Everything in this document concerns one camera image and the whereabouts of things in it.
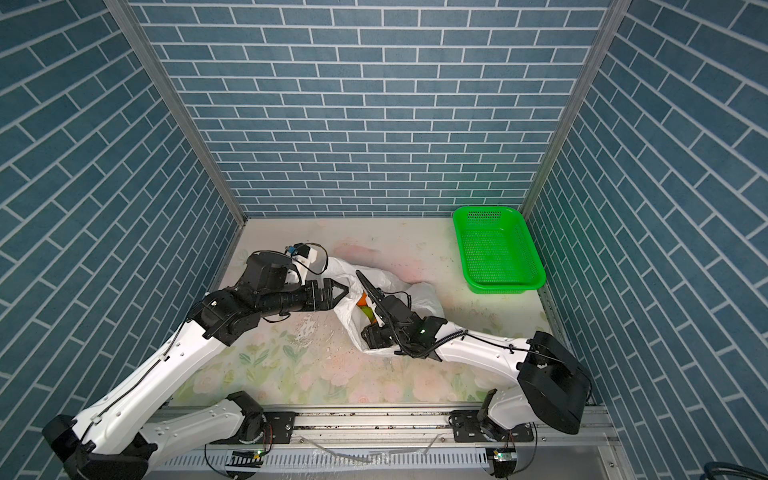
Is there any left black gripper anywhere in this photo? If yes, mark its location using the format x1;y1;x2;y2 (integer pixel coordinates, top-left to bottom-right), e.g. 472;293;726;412
258;276;351;320

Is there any white plastic bag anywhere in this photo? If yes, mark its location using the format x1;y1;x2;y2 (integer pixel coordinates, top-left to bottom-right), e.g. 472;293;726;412
321;257;444;357

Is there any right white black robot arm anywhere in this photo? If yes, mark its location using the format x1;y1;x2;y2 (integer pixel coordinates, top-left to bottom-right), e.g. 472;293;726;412
356;270;592;441

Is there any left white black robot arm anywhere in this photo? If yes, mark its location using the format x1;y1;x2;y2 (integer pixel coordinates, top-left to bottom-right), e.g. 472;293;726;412
43;244;349;479

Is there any green pear fruit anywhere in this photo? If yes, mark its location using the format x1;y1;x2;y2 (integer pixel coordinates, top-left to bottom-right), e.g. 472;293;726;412
358;305;376;323

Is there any green plastic basket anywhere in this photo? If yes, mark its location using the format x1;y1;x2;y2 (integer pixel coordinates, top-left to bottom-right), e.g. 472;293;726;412
452;206;546;294

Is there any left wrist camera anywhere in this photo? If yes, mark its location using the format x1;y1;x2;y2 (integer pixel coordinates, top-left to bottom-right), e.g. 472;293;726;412
284;243;313;284

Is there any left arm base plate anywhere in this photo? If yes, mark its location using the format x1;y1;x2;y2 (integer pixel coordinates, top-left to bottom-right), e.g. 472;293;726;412
228;411;297;446

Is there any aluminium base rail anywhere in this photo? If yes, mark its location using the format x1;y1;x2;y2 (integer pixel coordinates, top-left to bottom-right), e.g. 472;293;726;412
147;404;634;479

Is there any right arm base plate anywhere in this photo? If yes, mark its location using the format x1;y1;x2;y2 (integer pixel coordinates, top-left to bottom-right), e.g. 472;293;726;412
448;410;534;443

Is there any left corner aluminium post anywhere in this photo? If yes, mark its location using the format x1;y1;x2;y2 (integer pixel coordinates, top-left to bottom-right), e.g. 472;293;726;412
104;0;247;228

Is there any corner aluminium post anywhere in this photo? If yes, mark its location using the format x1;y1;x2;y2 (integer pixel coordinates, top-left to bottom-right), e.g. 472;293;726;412
520;0;631;220
104;0;247;228

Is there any right corner aluminium post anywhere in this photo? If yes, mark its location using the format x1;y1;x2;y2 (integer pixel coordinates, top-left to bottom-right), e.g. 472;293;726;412
520;0;631;220

